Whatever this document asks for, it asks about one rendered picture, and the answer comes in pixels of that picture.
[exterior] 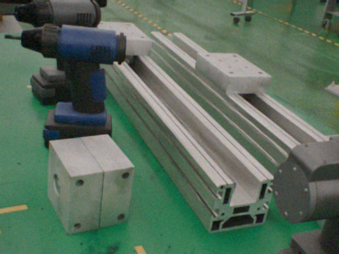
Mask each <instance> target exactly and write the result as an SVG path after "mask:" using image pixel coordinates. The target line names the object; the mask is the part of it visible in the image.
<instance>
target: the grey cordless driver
mask: <svg viewBox="0 0 339 254"><path fill-rule="evenodd" d="M2 15H14V16H15V18H16V20H17V21H19V22H23V23H26V24H31V25H32V26H33V27H34V28H42V27H43V26H44V24H45V23H46V24H57V25H58V26H59V27H60V28H61V27H62V25H63V24H64V25H71V26H82V27H88V28H97V26H98V24H99V23H100V21H101V10H100V7H99V5H98V4H97V2H96V1H90V0H32V1H31V3H27V4H24V5H20V6H17V7H15V12H2ZM56 63H57V65H55V66H44V67H41V68H40V73H34V74H32V77H31V78H30V86H31V87H32V94H33V95H34V96H35V97H36V98H37V99H38V100H39V101H40V103H42V104H43V105H50V104H56V103H72V94H71V86H70V80H66V76H65V71H64V64H65V63H68V61H63V60H61V57H60V56H58V57H57V58H56Z"/></svg>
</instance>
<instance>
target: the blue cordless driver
mask: <svg viewBox="0 0 339 254"><path fill-rule="evenodd" d="M5 38H6V39H12V40H21V46H22V47H23V48H26V49H28V50H34V51H36V52H39V53H41V54H42V55H43V56H44V58H52V59H56V58H57V57H58V56H60V57H61V60H63V61H68V63H65V64H64V71H65V76H66V80H70V86H71V94H72V103H57V105H56V109H50V110H49V111H48V114H47V116H46V120H45V123H44V129H43V138H44V147H46V148H49V141H51V140H62V139H68V138H84V137H91V136H102V135H109V137H110V138H112V132H113V125H112V116H111V114H109V113H107V107H106V106H105V104H104V100H105V99H107V86H106V79H105V69H104V68H102V67H100V66H99V64H103V65H113V64H114V62H117V65H121V64H122V62H123V63H124V61H125V56H126V35H124V33H123V32H120V34H115V30H105V29H99V28H88V27H82V26H71V25H64V24H63V25H62V27H61V28H60V27H59V26H58V25H57V24H46V23H45V24H44V26H43V27H42V28H32V29H27V30H23V31H22V34H21V36H16V35H9V34H6V35H5Z"/></svg>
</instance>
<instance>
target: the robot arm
mask: <svg viewBox="0 0 339 254"><path fill-rule="evenodd" d="M272 192H273V199H274V202H275V205H276V207H277V209H278V211H279V213H280V214H281V215H282V217H283V218H284V219H285V220H287V221H288V222H289V223H292V224H299V223H304V222H313V221H318V220H325V221H324V226H323V228H322V229H321V230H314V231H309V232H303V233H296V234H293V235H292V236H291V240H290V242H289V248H286V249H280V250H279V253H278V254H339V136H330V137H329V140H326V141H321V142H312V143H306V144H299V145H296V146H295V147H294V148H292V150H291V151H290V152H289V155H288V157H287V161H285V162H283V163H282V164H281V165H279V167H278V168H277V169H276V171H275V173H274V176H273V182H272Z"/></svg>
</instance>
